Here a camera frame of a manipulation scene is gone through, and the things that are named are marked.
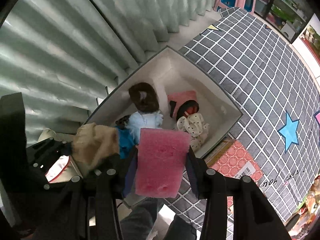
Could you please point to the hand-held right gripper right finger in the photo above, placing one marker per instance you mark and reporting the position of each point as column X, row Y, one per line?
column 193, row 177

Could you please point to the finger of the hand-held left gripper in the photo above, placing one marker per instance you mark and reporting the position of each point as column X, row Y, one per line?
column 113, row 161
column 47, row 147

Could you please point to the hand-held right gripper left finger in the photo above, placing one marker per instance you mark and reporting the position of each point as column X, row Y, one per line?
column 128, row 177

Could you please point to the blue fuzzy cloth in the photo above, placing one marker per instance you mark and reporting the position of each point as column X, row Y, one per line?
column 125, row 142

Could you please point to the beige cloth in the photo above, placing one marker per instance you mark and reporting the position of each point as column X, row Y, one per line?
column 95, row 142

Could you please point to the pink sponge with holes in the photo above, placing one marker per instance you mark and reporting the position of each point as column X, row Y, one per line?
column 160, row 160

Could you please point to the leopard print hair band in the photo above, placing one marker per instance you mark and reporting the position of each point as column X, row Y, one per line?
column 123, row 121

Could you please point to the white polka dot scrunchie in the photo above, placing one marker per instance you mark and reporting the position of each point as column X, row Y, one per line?
column 193, row 126

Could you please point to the light blue fluffy headband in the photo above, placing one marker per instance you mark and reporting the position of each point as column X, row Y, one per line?
column 145, row 120

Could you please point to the brown fluffy pouch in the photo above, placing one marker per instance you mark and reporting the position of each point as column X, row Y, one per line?
column 145, row 97

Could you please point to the smooth pink sponge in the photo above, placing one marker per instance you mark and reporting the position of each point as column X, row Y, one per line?
column 180, row 97

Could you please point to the grey storage box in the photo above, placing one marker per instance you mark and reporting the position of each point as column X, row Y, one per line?
column 200, row 85

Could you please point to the white bag with red trim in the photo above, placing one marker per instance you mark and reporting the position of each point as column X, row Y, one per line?
column 58, row 170

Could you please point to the pink patterned carton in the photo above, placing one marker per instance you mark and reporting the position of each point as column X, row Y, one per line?
column 232, row 160

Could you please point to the person's dark blue jeans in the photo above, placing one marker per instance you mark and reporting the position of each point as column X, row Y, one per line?
column 140, row 220

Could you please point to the pale green curtain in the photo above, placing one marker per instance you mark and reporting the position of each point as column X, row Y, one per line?
column 75, row 42

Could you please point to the grey checkered star blanket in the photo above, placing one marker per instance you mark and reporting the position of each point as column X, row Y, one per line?
column 250, row 80

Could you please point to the pile of snack packets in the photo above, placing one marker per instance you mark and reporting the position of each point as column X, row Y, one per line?
column 310, row 200

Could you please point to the shelf with goods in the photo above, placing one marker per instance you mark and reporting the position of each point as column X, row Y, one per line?
column 282, row 12

